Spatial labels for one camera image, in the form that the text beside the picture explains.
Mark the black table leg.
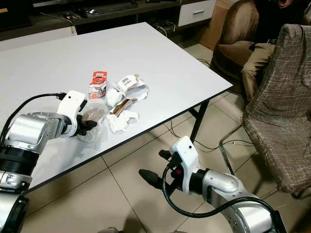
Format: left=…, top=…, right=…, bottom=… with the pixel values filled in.
left=190, top=100, right=210, bottom=144

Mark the white cabinet drawer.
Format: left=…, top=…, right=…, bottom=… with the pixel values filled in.
left=177, top=0, right=217, bottom=27

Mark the seated person in khaki trousers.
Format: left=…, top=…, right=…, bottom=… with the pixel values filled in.
left=240, top=0, right=311, bottom=123

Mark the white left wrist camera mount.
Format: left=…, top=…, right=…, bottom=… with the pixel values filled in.
left=62, top=90, right=88, bottom=137

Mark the crumpled white tissue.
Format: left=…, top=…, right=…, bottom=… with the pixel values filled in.
left=108, top=110, right=140, bottom=134

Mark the black power strip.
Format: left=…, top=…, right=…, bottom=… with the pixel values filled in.
left=146, top=18, right=176, bottom=33

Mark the dark low cabinet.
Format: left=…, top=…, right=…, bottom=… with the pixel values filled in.
left=0, top=0, right=217, bottom=42

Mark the chair with patterned grey cover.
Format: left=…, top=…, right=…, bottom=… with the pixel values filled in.
left=242, top=23, right=311, bottom=198

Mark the brown cardboard box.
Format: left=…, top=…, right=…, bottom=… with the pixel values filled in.
left=196, top=0, right=236, bottom=50

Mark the red and white snack packet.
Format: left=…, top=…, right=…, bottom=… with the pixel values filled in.
left=89, top=71, right=108, bottom=99

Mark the torn white paper bag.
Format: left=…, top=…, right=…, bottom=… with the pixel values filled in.
left=107, top=74, right=150, bottom=116

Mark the black floor cable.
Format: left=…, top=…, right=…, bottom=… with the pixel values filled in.
left=162, top=118, right=256, bottom=151

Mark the white low board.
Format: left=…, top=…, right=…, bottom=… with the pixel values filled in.
left=0, top=26, right=78, bottom=52

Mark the clear plastic bag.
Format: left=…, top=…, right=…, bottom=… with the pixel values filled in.
left=80, top=105, right=109, bottom=143

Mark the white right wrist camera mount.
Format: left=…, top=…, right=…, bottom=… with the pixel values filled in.
left=170, top=136, right=198, bottom=183

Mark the black keyboard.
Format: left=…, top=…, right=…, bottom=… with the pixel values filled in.
left=80, top=1, right=139, bottom=16

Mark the brown armchair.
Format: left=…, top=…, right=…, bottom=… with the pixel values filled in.
left=211, top=0, right=292, bottom=82

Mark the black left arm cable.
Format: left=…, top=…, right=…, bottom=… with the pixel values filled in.
left=0, top=92, right=68, bottom=146

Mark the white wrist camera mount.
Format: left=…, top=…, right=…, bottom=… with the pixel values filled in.
left=62, top=90, right=88, bottom=137
left=170, top=136, right=198, bottom=183

